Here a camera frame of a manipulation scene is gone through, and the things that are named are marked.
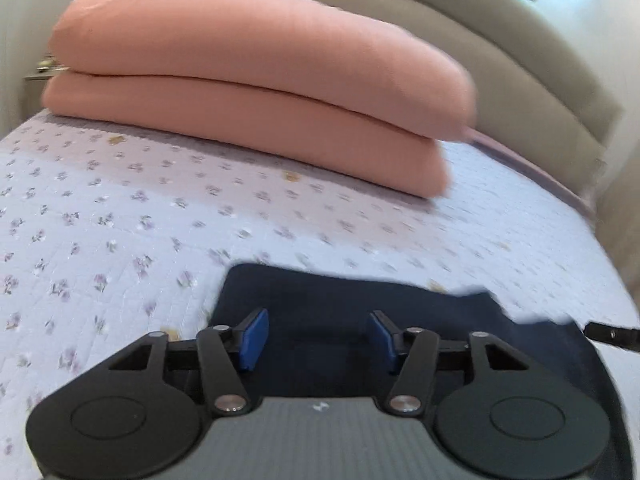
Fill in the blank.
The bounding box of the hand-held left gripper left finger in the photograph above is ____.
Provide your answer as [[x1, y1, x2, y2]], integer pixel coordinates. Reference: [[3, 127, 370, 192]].
[[106, 308, 271, 417]]

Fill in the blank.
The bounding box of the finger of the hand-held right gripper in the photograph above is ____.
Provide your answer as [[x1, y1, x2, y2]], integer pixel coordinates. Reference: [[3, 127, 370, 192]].
[[583, 322, 640, 349]]

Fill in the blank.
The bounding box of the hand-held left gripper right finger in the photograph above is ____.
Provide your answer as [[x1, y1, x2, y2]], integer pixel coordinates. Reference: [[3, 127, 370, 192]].
[[367, 310, 534, 417]]

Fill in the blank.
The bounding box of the navy striped hoodie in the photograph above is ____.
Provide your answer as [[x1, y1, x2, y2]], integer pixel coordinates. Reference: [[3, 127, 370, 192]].
[[209, 262, 627, 466]]

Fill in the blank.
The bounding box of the floral quilted bedspread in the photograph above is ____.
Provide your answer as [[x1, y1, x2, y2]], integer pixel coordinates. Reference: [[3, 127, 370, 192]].
[[0, 110, 640, 480]]

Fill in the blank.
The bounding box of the folded pink blanket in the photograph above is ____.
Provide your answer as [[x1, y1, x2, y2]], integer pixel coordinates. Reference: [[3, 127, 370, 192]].
[[42, 0, 479, 200]]

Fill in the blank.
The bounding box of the beige padded headboard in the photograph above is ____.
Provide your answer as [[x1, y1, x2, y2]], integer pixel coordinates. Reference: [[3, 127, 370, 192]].
[[167, 0, 628, 206]]

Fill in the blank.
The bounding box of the bedside table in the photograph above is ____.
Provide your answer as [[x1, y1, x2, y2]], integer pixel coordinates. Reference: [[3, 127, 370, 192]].
[[24, 52, 69, 82]]

